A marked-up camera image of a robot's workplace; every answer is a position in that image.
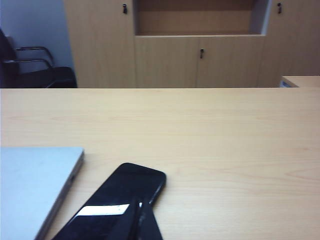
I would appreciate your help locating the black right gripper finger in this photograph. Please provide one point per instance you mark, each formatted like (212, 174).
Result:
(145, 225)

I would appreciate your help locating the black smartphone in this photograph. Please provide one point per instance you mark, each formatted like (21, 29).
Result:
(120, 185)

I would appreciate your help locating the silver Dell laptop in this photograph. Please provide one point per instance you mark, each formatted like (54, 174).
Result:
(30, 180)

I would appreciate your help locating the black office chair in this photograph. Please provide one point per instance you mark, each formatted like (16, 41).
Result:
(60, 77)

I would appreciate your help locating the light wooden shelf cabinet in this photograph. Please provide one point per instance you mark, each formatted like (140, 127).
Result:
(100, 50)

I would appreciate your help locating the black cabinet key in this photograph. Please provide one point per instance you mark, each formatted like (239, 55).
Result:
(124, 8)
(279, 8)
(201, 53)

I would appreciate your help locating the light wooden side desk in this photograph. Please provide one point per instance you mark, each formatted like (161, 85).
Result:
(307, 81)

